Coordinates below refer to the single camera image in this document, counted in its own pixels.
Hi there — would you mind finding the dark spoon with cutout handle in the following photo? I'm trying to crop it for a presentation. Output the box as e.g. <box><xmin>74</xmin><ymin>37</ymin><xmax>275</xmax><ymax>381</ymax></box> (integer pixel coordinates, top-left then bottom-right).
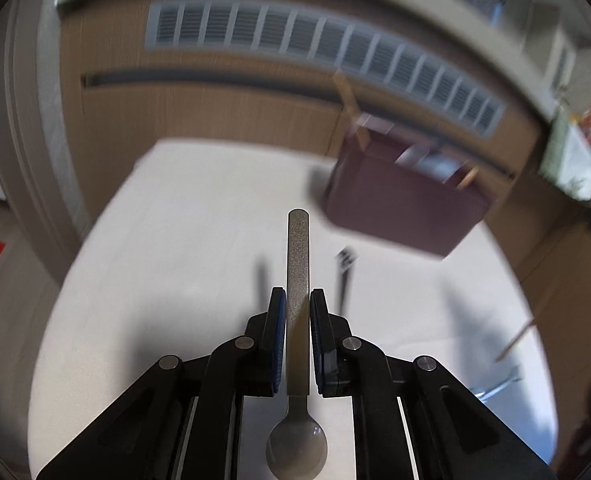
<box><xmin>337</xmin><ymin>247</ymin><xmax>357</xmax><ymax>315</ymax></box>

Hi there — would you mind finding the translucent brown long spoon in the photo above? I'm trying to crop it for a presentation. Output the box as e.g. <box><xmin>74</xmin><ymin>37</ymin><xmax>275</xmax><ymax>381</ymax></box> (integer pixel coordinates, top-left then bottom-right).
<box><xmin>266</xmin><ymin>209</ymin><xmax>328</xmax><ymax>479</ymax></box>

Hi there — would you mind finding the steel shovel-shaped spoon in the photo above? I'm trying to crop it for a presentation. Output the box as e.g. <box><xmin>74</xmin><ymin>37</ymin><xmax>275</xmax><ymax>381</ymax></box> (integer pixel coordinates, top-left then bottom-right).
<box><xmin>471</xmin><ymin>365</ymin><xmax>522</xmax><ymax>403</ymax></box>

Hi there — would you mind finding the brown wooden spoon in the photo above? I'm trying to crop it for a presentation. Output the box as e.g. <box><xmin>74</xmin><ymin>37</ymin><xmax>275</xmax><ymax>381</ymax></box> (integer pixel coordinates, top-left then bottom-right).
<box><xmin>455</xmin><ymin>166</ymin><xmax>480</xmax><ymax>191</ymax></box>

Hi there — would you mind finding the light blue plastic spoon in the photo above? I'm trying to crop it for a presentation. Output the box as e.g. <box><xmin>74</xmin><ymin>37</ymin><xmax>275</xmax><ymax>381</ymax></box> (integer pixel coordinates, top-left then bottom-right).
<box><xmin>395</xmin><ymin>144</ymin><xmax>443</xmax><ymax>174</ymax></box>

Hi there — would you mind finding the white tablecloth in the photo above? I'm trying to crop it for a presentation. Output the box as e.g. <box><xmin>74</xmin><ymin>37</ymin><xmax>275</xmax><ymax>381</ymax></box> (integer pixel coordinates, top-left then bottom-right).
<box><xmin>27</xmin><ymin>138</ymin><xmax>561</xmax><ymax>480</ymax></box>

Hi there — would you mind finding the maroon utensil holder box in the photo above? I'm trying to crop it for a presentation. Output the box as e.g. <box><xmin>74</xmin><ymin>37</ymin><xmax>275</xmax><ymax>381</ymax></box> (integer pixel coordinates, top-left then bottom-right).
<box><xmin>325</xmin><ymin>113</ymin><xmax>494</xmax><ymax>257</ymax></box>

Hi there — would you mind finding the grey ventilation grille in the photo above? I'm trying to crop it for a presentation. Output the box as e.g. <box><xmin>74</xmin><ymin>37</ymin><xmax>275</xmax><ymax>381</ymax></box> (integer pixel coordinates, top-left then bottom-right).
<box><xmin>144</xmin><ymin>0</ymin><xmax>506</xmax><ymax>139</ymax></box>

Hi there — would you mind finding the green checked tea towel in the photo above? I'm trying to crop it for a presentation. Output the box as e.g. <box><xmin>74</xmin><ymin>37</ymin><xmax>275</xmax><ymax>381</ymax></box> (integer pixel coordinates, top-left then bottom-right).
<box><xmin>538</xmin><ymin>113</ymin><xmax>591</xmax><ymax>202</ymax></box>

